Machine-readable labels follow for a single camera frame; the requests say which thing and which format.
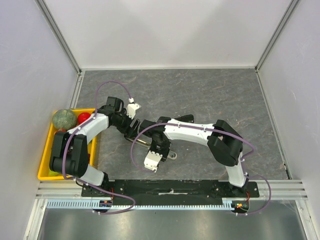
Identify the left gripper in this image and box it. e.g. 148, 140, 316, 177
112, 108, 141, 139

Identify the silver and black stapler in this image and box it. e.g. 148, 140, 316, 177
123, 133, 178, 161

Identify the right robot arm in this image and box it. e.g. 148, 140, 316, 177
139, 114, 248, 197

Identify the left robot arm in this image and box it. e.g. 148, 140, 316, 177
49, 96, 141, 197

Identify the red apple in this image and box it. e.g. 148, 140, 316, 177
77, 112, 91, 125

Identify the green striped melon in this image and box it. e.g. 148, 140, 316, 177
52, 109, 77, 131

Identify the green pear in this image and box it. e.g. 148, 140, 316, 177
48, 170, 59, 177

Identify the yellow plastic bin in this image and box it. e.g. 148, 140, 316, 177
37, 122, 98, 181

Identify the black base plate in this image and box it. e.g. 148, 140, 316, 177
81, 178, 261, 201

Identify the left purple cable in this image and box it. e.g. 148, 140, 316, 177
62, 81, 137, 216

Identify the grey cable duct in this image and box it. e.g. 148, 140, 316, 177
46, 197, 236, 211

